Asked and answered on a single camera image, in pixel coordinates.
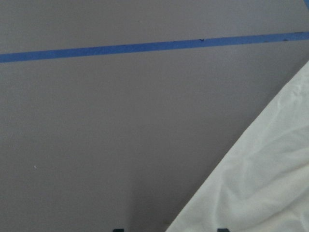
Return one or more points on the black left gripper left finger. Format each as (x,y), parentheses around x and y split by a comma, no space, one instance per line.
(118,230)

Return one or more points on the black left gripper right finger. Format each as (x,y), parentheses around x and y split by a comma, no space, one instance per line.
(222,230)

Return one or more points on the cream long-sleeve graphic shirt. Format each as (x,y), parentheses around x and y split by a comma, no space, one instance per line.
(262,183)

